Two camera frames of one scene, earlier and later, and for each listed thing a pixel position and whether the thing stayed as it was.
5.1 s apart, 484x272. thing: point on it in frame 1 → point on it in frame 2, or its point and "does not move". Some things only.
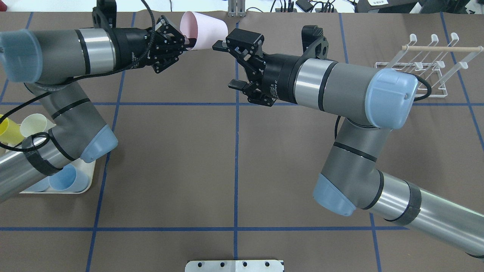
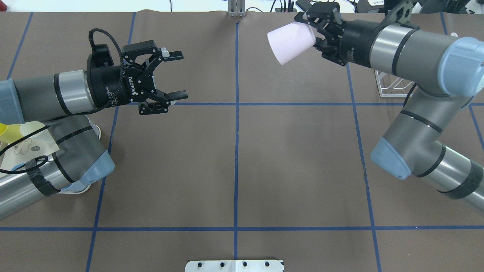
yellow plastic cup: x=11 y=132 does not move
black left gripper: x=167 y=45 → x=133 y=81
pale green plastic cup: x=35 y=123 does not move
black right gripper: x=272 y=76 → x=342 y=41
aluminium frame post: x=236 y=8 does not move
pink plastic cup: x=206 y=30 → x=288 y=42
